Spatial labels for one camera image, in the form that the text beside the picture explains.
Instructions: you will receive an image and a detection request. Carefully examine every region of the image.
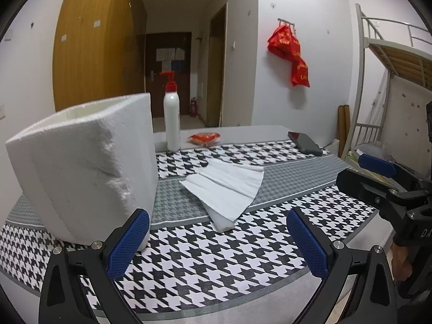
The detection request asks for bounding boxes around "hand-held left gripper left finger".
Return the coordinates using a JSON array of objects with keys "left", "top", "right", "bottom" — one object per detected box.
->
[{"left": 39, "top": 208, "right": 151, "bottom": 324}]

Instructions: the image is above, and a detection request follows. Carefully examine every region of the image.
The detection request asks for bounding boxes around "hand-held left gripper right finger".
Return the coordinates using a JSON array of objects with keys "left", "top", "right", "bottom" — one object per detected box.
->
[{"left": 286, "top": 207, "right": 399, "bottom": 324}]

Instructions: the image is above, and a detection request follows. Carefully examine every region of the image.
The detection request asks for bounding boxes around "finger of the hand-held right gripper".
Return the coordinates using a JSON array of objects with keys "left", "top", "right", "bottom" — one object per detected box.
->
[
  {"left": 336, "top": 169, "right": 426, "bottom": 210},
  {"left": 358, "top": 153, "right": 422, "bottom": 191}
]

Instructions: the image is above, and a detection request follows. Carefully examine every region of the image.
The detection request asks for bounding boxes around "white foam box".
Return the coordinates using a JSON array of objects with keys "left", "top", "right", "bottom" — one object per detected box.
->
[{"left": 6, "top": 93, "right": 159, "bottom": 251}]

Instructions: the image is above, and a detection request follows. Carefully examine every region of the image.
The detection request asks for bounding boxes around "white tissue paper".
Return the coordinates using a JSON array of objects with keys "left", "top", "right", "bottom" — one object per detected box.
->
[{"left": 179, "top": 158, "right": 265, "bottom": 233}]

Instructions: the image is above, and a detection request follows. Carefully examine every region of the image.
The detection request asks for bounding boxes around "person's right hand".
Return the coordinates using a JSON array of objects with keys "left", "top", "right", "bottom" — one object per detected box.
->
[{"left": 391, "top": 243, "right": 413, "bottom": 281}]

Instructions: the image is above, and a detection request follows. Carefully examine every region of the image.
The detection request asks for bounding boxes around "black smartphone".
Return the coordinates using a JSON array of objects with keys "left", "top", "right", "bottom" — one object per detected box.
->
[{"left": 288, "top": 131, "right": 324, "bottom": 156}]

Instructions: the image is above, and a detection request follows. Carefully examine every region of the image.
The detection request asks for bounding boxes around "houndstooth tablecloth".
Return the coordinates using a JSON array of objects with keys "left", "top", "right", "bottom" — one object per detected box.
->
[{"left": 0, "top": 128, "right": 379, "bottom": 324}]

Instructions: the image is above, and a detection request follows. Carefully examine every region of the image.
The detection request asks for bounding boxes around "white metal bunk bed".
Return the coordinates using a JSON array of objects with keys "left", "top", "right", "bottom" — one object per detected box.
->
[{"left": 347, "top": 3, "right": 432, "bottom": 163}]

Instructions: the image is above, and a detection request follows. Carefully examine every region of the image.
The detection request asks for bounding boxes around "red packet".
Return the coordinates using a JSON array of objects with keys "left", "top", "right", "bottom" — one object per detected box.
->
[{"left": 188, "top": 131, "right": 221, "bottom": 147}]

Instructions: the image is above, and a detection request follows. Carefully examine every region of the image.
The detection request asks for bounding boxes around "white pump bottle red cap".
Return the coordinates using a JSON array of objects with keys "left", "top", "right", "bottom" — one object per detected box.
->
[{"left": 160, "top": 71, "right": 182, "bottom": 152}]

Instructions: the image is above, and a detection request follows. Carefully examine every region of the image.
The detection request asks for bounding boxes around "red plastic bag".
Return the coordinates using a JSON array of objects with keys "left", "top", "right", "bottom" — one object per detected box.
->
[{"left": 267, "top": 23, "right": 310, "bottom": 87}]

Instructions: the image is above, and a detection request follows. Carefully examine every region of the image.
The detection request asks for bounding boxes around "dark brown door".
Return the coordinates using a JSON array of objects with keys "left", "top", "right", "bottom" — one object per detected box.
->
[{"left": 145, "top": 32, "right": 192, "bottom": 117}]

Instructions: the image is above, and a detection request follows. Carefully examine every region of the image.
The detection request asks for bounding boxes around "wooden side door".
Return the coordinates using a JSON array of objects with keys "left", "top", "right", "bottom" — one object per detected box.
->
[{"left": 207, "top": 3, "right": 228, "bottom": 127}]

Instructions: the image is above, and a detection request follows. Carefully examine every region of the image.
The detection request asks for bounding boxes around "wooden wardrobe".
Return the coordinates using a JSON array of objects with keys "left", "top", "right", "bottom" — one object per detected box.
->
[{"left": 52, "top": 0, "right": 148, "bottom": 112}]

